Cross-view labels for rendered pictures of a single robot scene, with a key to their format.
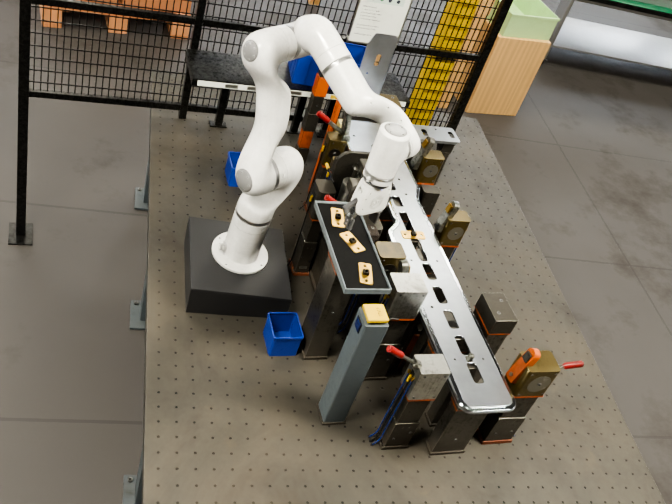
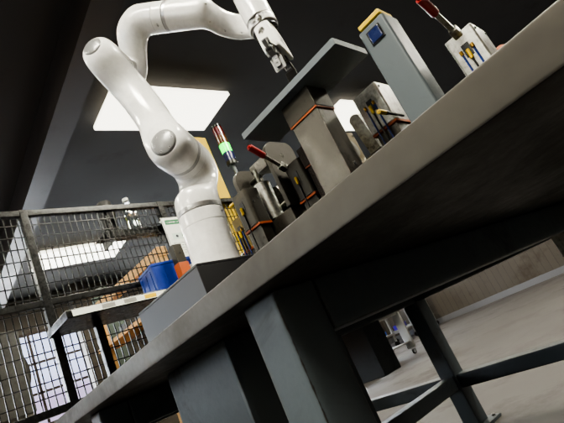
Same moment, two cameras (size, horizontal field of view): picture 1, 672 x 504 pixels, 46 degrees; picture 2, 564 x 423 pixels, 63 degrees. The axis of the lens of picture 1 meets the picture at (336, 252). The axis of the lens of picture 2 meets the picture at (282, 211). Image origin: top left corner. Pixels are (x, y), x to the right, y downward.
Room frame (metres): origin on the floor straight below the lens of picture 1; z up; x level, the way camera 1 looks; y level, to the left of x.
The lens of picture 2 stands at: (0.84, 0.52, 0.56)
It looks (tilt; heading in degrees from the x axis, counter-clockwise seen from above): 17 degrees up; 338
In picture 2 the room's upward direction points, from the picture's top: 25 degrees counter-clockwise
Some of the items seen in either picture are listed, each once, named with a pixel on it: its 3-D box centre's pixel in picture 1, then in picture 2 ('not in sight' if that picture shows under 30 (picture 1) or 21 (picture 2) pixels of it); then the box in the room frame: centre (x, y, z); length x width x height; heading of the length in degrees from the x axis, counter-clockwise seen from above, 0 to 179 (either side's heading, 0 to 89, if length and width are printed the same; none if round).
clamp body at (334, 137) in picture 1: (321, 174); not in sight; (2.47, 0.15, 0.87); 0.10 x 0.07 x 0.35; 118
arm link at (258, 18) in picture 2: (378, 174); (262, 25); (1.79, -0.03, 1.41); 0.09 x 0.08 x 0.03; 139
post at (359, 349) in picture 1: (350, 368); (426, 106); (1.55, -0.16, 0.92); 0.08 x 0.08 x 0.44; 28
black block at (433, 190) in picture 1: (421, 219); not in sight; (2.47, -0.26, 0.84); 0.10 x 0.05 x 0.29; 118
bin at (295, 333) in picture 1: (282, 334); not in sight; (1.75, 0.07, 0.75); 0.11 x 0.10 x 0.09; 28
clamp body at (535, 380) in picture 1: (518, 399); not in sight; (1.71, -0.67, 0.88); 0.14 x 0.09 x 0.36; 118
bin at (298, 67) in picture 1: (329, 64); (180, 278); (2.89, 0.28, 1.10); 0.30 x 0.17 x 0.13; 112
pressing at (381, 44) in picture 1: (372, 74); not in sight; (2.79, 0.11, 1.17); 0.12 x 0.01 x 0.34; 118
